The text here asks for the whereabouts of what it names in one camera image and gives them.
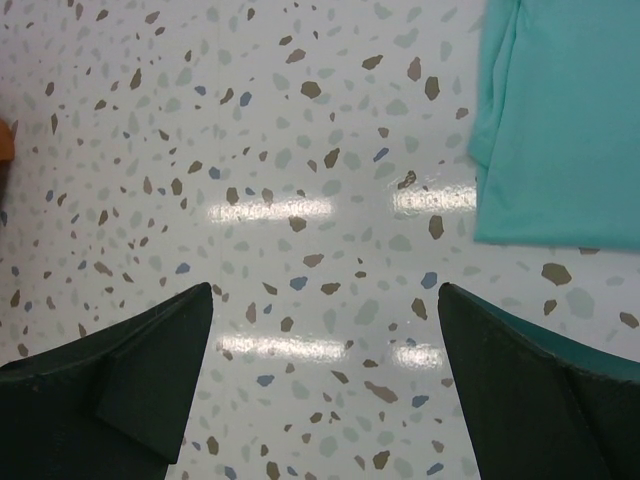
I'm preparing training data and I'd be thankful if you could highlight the folded teal t shirt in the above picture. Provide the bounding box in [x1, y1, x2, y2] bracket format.
[468, 1, 639, 250]

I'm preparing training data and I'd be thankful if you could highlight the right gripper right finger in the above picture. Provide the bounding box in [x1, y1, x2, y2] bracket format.
[438, 283, 639, 479]

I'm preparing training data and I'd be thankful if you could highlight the orange plastic basket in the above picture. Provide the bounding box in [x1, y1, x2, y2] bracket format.
[0, 120, 15, 162]

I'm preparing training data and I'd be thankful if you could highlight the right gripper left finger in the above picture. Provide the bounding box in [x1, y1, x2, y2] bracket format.
[1, 282, 213, 479]

